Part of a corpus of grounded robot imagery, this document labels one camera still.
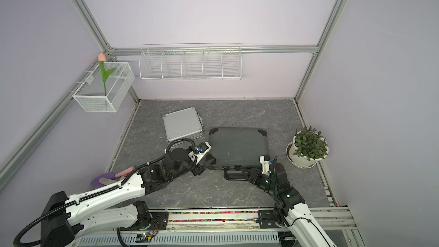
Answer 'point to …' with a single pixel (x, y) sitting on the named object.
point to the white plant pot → (300, 162)
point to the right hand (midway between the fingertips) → (244, 172)
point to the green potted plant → (310, 143)
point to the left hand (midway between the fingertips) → (207, 154)
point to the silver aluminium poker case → (184, 124)
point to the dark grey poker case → (238, 148)
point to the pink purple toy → (108, 178)
